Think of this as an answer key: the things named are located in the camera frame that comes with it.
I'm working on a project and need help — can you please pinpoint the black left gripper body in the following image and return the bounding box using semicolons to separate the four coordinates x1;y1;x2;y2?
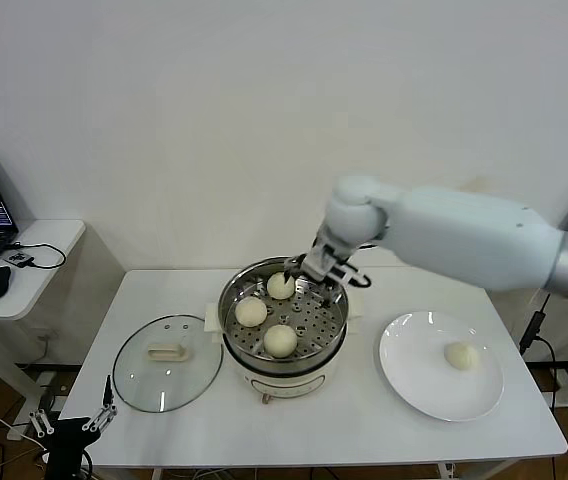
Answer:
46;417;103;480

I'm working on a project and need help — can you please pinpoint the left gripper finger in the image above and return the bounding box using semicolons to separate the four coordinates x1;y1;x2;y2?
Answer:
82;374;118;432
30;409;55;439

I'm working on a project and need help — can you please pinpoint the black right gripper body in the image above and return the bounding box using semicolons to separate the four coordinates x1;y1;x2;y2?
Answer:
308;238;350;266

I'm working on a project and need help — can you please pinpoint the white steamed baozi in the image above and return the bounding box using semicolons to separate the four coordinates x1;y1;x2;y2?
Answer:
443;341;480;373
234;296;269;328
266;272;295;300
262;324;299;359

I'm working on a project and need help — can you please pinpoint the glass lid with cream handle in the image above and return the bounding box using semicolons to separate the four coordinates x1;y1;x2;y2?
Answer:
112;314;225;413

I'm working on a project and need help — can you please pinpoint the steel perforated steamer basket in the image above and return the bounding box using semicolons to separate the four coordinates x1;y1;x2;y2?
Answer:
204;257;365;362

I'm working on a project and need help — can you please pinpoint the white floor power strip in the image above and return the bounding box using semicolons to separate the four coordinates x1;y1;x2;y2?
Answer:
37;372;73;401

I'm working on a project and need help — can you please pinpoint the cream electric cooker pot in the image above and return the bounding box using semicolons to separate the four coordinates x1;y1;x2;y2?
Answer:
208;319;360;405

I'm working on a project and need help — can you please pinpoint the white round plate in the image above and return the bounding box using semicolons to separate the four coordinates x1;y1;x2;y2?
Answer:
378;311;505;422

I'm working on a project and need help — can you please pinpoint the white side desk with mouse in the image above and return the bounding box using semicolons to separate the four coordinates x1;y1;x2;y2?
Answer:
0;220;88;441

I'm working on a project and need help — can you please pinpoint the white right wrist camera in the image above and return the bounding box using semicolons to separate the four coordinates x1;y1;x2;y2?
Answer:
303;249;345;286

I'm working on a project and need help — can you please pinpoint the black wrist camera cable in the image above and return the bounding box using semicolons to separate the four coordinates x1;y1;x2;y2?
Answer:
343;271;373;291

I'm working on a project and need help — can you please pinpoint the black laptop cable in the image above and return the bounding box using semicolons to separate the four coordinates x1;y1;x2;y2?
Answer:
7;241;68;271

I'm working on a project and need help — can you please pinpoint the black cable with adapter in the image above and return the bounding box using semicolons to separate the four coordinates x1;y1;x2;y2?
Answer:
518;294;568;411

